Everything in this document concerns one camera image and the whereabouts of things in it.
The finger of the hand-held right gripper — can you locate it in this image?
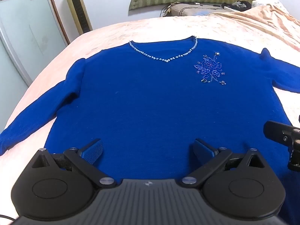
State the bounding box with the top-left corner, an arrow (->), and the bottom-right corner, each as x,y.
263,120 -> 300,146

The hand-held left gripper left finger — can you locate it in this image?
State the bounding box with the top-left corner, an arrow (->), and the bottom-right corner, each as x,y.
31,139 -> 117,188

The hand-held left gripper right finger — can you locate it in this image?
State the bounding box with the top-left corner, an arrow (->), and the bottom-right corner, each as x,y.
180,139 -> 266,189

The blue beaded sweater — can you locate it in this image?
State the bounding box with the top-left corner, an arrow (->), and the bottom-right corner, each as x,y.
0,35 -> 300,225

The peach bed blanket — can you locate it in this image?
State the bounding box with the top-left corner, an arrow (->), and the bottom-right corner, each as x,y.
0,0 -> 300,216

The black cloth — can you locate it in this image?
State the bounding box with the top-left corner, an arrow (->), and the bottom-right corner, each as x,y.
221,1 -> 252,11

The frosted glass door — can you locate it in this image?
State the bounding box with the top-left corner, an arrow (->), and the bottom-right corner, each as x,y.
0,0 -> 71,89

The gold tower air conditioner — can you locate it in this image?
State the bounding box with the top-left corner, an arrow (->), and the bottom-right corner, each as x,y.
61,0 -> 93,35

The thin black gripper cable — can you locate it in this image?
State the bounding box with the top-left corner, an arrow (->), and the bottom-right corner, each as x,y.
0,214 -> 17,222

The black charging cable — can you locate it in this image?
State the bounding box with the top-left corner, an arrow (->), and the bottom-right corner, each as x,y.
160,3 -> 174,17

